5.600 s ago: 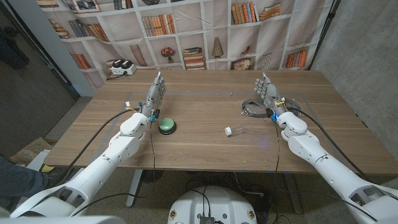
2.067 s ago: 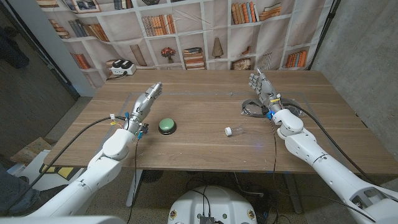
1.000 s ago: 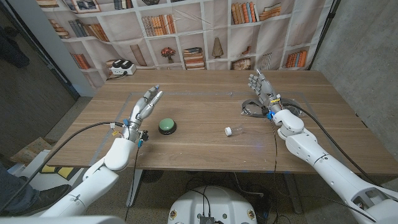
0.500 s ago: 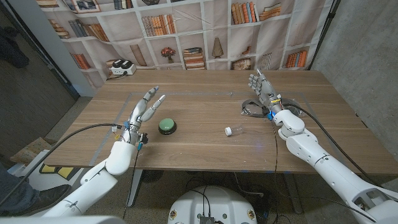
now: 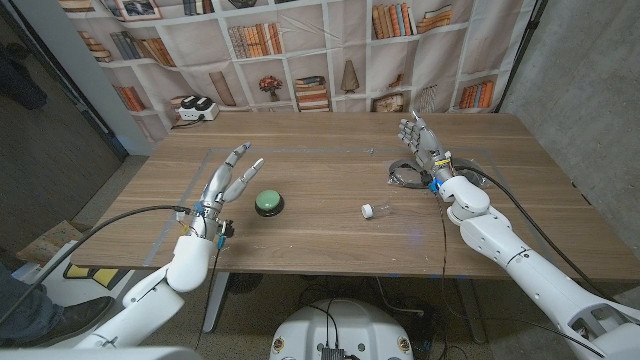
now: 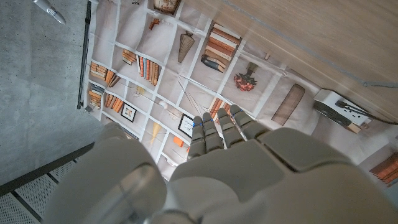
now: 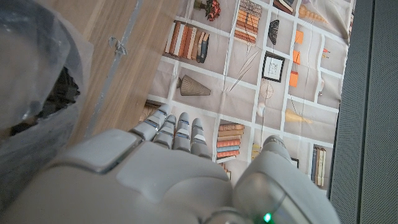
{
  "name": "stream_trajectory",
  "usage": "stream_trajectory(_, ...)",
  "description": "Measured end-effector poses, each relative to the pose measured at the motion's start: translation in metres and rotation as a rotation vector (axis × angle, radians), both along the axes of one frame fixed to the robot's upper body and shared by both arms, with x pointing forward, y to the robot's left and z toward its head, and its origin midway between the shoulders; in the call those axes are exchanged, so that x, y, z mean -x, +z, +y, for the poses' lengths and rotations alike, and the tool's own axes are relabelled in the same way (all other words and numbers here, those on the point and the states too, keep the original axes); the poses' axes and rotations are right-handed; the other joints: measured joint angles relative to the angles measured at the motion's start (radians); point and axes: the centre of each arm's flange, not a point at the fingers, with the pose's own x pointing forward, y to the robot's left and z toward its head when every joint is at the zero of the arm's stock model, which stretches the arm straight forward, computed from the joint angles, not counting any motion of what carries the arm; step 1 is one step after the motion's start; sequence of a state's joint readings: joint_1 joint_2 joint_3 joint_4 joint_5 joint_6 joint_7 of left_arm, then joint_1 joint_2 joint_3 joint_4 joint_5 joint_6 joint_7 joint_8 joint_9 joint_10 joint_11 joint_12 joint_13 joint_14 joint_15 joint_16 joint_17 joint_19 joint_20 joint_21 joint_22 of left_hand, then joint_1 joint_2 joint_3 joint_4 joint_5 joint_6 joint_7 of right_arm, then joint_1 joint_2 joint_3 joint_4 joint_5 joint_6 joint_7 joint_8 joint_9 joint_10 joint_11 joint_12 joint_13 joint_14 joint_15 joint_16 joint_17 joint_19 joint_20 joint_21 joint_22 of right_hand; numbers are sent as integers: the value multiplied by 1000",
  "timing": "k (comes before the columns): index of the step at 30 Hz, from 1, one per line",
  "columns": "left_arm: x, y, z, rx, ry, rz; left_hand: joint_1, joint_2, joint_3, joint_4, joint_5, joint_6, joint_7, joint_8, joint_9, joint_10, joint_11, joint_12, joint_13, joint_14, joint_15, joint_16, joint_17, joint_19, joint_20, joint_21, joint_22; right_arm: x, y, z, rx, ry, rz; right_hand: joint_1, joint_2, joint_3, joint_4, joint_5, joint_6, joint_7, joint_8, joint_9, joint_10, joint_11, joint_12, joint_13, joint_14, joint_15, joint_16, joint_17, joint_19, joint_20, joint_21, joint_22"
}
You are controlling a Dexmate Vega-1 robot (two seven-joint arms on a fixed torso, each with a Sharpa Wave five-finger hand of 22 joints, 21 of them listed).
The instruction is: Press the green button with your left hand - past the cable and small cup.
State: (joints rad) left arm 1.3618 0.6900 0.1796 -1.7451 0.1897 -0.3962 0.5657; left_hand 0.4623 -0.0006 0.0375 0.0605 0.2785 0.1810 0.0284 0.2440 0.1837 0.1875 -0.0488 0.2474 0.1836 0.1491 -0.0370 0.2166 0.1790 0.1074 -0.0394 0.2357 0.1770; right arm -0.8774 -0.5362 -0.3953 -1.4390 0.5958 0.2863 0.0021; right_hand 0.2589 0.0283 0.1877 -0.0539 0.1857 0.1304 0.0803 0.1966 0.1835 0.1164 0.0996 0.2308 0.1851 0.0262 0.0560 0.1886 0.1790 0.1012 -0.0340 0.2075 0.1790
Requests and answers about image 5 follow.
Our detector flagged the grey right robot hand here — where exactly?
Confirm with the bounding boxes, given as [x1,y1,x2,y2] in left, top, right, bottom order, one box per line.
[398,110,455,184]

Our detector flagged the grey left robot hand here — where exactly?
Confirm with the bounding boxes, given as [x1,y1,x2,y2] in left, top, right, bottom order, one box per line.
[187,141,265,240]

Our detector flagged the green push button black base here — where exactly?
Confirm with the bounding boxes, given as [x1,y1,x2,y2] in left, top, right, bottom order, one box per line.
[254,189,286,218]

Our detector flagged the small clear cup white cap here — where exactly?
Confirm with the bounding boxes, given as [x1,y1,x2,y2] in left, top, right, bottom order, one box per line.
[361,200,392,220]

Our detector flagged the white power strip black plugs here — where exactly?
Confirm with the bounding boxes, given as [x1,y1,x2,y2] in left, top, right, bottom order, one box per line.
[177,95,220,122]

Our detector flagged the grey tape rectangle outline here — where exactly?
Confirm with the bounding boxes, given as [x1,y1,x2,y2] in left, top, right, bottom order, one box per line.
[144,146,506,269]

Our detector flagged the white table leg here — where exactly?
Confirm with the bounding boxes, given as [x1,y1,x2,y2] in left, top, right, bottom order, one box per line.
[202,272,231,334]

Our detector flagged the black backdrop stand pole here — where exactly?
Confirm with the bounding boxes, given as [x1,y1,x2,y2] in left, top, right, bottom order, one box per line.
[492,0,550,114]

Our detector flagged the printed bookshelf backdrop cloth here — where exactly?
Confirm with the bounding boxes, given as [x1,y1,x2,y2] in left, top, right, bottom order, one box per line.
[57,0,539,144]

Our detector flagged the yellow and black floor marker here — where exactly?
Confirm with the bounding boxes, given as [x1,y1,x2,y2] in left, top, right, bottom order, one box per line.
[62,263,121,290]

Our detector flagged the brown cardboard sheet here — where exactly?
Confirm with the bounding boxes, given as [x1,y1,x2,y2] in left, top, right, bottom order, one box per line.
[14,219,86,266]

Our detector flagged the grey table leg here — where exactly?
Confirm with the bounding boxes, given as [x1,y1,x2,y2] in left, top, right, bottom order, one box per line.
[455,278,489,345]

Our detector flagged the black shoe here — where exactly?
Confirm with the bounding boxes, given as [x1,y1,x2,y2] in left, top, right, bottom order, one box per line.
[29,295,115,347]

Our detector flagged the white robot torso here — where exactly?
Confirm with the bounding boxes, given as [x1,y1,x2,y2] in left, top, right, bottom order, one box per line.
[268,298,415,360]

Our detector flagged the person leg in blue jeans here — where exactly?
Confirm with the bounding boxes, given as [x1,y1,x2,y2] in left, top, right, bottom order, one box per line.
[0,263,65,346]

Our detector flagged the coiled black cable in bag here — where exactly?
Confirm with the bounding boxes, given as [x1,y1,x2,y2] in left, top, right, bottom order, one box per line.
[387,157,486,190]

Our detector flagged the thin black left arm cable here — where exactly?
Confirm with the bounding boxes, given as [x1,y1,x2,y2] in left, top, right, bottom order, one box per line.
[193,239,225,350]

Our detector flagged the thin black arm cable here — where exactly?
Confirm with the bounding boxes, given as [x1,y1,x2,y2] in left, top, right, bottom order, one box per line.
[433,188,607,359]
[193,239,225,350]

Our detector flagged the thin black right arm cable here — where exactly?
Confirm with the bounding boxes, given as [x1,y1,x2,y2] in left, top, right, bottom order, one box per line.
[433,188,607,359]

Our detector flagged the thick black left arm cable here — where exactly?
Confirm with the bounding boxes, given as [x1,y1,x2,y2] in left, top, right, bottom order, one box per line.
[0,204,194,326]

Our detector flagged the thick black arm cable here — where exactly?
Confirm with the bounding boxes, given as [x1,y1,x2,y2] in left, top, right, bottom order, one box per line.
[457,165,601,296]
[0,204,194,326]

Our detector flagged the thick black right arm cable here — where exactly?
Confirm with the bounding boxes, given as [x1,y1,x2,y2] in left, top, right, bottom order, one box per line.
[457,165,601,296]

